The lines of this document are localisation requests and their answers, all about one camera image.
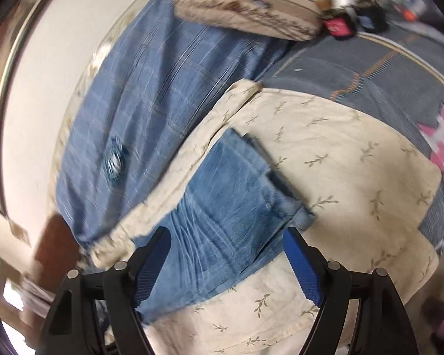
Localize grey patterned bedsheet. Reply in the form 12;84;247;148
263;31;444;256

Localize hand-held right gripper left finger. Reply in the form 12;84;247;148
40;225;171;355

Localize blue plaid pillow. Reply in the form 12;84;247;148
55;0;293;252

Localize small red box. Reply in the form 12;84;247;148
324;11;356;41

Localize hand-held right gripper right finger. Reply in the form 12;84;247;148
283;226;420;355

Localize cream floral bed sheet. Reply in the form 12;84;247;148
57;37;108;163

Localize brown headboard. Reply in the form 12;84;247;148
33;214;82;278

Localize blue denim pants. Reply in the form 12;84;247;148
135;128;315;324

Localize cream leaf-print blanket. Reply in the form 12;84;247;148
91;79;444;355

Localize striped beige pillow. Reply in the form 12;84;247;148
174;0;341;41

